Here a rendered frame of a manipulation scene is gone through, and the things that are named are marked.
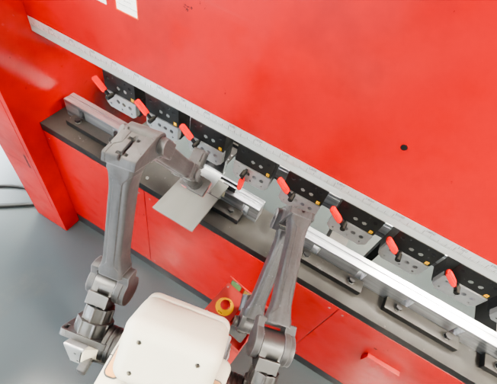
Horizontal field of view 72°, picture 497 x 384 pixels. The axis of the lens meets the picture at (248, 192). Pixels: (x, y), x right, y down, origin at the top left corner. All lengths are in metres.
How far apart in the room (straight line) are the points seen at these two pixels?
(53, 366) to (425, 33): 2.14
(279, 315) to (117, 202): 0.47
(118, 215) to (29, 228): 1.85
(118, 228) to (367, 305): 1.03
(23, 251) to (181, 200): 1.40
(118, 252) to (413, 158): 0.77
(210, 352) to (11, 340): 1.70
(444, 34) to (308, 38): 0.29
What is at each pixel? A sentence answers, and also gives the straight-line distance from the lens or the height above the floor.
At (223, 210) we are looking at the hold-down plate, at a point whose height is 0.91.
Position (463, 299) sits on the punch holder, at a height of 1.14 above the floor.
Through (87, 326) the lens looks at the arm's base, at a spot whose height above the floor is 1.23.
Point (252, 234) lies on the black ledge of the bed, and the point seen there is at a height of 0.88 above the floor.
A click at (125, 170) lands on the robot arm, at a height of 1.56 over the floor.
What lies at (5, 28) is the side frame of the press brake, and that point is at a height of 1.32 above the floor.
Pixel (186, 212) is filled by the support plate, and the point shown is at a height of 1.00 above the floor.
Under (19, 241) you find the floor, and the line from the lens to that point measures 2.58.
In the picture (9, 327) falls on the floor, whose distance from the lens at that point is 2.36.
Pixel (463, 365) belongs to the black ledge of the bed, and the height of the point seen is 0.87.
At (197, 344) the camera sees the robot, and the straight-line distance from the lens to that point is 0.75.
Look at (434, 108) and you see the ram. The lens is 0.91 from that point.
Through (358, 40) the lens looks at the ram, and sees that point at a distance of 0.87.
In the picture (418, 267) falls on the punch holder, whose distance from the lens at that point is 1.30.
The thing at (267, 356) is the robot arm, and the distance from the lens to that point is 0.90.
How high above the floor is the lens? 2.12
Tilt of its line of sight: 52 degrees down
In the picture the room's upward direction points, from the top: 17 degrees clockwise
